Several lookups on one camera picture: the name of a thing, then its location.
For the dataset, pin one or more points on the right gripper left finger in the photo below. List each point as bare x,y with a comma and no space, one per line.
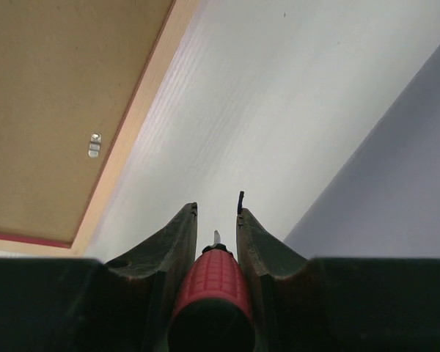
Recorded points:
69,304

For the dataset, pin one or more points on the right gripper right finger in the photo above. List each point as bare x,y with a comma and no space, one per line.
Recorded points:
337,303

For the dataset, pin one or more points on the pink picture frame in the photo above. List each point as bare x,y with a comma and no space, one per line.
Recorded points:
132,117

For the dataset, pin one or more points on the red handled screwdriver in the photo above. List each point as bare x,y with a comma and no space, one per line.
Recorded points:
213,308

